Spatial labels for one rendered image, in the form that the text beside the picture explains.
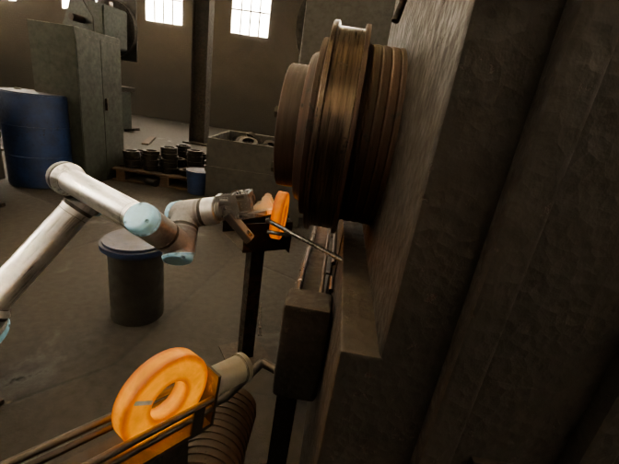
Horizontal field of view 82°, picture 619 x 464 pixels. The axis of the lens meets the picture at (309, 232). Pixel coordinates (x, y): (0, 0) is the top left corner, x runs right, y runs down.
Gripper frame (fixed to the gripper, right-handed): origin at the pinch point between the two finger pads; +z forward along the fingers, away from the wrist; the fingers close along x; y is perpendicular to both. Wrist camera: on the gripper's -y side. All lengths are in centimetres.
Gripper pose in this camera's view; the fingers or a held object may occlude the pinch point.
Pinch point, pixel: (280, 209)
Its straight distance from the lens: 114.3
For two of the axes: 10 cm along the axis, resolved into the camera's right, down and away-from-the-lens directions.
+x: 1.0, -3.4, 9.4
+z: 9.8, -1.0, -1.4
